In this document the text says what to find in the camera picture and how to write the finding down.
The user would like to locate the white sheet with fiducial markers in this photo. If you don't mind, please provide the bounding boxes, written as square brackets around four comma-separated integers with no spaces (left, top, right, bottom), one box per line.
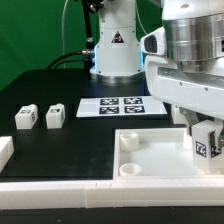
[76,96,167,118]

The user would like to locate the black cable bundle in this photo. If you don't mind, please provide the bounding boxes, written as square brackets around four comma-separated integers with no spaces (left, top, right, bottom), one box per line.
[46,49,96,70]

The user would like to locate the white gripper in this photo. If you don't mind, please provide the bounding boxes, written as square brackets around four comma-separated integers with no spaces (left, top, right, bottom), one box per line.
[145,55,224,148]

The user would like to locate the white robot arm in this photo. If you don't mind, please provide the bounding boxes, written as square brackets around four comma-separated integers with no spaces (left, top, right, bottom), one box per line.
[89,0,224,148]

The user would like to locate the white square tabletop with sockets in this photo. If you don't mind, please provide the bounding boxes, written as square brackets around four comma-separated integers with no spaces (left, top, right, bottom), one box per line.
[113,128,224,179]

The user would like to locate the white thin cable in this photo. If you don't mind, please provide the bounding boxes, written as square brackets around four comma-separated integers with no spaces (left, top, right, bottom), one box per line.
[61,0,70,57]

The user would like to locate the white left obstacle block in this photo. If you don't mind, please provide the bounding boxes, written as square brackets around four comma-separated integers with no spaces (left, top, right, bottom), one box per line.
[0,136,14,172]

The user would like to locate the white front obstacle rail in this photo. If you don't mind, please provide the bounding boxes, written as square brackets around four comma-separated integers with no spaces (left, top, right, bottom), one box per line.
[0,176,224,210]

